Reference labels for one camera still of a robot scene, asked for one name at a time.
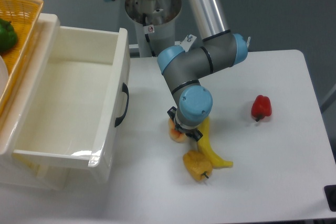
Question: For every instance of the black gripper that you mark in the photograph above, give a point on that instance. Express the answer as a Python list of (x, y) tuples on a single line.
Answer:
[(184, 125)]

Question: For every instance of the yellow bell pepper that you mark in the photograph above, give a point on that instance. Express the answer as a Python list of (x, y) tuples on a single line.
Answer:
[(198, 165)]

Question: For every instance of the black object at table edge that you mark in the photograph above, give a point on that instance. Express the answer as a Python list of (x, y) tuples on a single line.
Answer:
[(330, 193)]

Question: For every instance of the yellow woven basket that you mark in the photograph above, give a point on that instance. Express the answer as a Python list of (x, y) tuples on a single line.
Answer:
[(23, 15)]

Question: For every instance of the red bell pepper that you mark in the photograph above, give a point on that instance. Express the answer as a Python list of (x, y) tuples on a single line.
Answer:
[(261, 108)]

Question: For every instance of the yellow banana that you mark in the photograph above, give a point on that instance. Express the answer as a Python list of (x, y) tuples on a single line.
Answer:
[(204, 146)]

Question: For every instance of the round orange bread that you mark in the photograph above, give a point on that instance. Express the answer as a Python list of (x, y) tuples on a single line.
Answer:
[(174, 134)]

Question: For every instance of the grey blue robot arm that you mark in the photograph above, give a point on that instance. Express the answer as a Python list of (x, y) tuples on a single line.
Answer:
[(181, 65)]

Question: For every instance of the white plate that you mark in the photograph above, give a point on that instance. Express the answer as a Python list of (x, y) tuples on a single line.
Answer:
[(3, 76)]

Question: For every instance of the white open drawer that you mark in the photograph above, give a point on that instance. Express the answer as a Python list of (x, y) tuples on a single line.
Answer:
[(70, 122)]

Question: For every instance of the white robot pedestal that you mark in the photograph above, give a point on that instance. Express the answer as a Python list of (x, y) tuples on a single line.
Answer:
[(154, 22)]

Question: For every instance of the black drawer handle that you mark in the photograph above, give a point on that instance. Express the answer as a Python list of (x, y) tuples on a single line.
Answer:
[(125, 105)]

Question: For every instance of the green bell pepper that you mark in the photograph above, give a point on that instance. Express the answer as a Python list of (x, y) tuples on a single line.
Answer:
[(8, 36)]

